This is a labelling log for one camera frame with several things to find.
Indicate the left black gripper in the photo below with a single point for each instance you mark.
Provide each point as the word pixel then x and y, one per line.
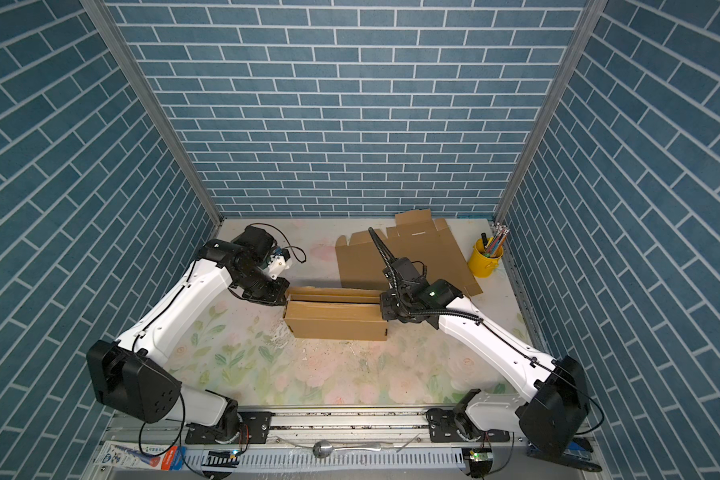
pixel 276 296

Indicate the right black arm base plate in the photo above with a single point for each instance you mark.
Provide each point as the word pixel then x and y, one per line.
pixel 450 426

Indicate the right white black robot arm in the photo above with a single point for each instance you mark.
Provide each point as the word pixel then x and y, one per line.
pixel 555 400

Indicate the blue black pliers tool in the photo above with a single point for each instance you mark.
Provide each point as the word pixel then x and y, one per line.
pixel 578 455

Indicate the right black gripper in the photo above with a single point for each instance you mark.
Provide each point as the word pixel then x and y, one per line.
pixel 385 305

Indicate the pens in cup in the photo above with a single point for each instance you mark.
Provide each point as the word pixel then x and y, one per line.
pixel 491 245

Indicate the yellow pen cup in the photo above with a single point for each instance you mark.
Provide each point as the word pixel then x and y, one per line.
pixel 481 265

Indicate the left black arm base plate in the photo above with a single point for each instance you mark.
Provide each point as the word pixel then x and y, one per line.
pixel 237 428

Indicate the metal spoon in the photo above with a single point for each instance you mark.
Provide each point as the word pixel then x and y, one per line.
pixel 323 449

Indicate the white slotted cable duct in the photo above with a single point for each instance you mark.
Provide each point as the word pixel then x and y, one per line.
pixel 290 460

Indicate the white blue product package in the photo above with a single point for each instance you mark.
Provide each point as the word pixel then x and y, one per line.
pixel 128 456

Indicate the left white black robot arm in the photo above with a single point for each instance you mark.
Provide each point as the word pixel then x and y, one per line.
pixel 128 374

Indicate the cardboard box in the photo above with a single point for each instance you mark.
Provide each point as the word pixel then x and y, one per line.
pixel 417 236
pixel 335 314

